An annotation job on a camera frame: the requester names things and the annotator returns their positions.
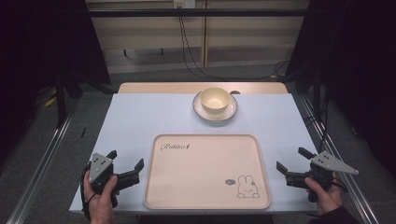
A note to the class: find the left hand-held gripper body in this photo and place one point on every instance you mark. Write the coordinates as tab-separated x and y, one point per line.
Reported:
99	168

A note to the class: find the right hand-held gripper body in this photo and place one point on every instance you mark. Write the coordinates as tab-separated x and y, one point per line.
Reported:
327	161

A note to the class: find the person's left hand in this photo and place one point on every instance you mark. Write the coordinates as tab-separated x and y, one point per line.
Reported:
100	202

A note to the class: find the person's right hand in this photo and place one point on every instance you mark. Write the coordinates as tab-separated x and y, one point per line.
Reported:
330	197

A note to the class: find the small black pen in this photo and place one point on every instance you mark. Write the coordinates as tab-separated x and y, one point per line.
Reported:
83	132

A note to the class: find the pale blue table mat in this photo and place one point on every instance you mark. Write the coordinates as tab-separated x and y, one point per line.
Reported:
137	121

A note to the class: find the black metal stand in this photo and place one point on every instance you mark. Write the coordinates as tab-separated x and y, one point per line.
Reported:
316	93
60	99

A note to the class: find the beige tray with rabbit print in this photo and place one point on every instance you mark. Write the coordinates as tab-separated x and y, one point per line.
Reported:
199	174

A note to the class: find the white round plate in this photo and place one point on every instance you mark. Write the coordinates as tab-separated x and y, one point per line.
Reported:
227	114

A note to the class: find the dark curtain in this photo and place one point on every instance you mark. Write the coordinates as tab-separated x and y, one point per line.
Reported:
40	46
358	62

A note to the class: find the cream bowl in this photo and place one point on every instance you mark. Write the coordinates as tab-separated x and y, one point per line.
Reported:
214	98

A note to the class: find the black horizontal bar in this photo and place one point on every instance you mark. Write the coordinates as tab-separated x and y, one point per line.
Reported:
218	12

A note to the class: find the metal floor rail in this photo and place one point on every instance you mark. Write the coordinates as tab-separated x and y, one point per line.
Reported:
40	168
345	174

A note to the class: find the wooden post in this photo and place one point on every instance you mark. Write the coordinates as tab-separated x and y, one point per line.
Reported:
204	34

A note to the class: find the white wall socket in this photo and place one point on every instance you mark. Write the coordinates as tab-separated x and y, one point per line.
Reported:
184	3

